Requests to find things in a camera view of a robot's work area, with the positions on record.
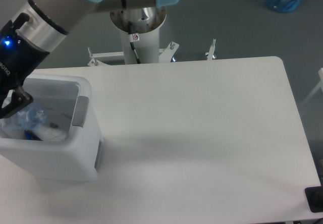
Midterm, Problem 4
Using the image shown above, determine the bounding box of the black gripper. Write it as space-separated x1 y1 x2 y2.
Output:
1 20 49 119

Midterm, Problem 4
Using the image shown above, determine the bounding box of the clear plastic water bottle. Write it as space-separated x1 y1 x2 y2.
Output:
9 102 47 130

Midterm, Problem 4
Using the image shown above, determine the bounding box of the white plastic wrapper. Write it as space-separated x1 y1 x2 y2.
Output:
32 119 70 142

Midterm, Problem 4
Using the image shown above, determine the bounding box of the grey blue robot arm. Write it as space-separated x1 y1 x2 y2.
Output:
1 0 179 119

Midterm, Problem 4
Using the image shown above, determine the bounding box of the white plastic trash can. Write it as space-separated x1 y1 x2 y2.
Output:
1 74 103 181

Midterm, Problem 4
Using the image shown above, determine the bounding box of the blue snack packet in bin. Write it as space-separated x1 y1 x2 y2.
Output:
24 130 41 141

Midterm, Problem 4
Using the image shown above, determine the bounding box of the black device at table edge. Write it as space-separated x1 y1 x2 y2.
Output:
305 186 322 213

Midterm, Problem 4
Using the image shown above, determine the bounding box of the black pedestal cable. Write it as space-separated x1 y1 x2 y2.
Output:
127 21 141 65

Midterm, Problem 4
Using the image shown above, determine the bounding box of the white frame at right edge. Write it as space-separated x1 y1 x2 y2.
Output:
300 68 322 108

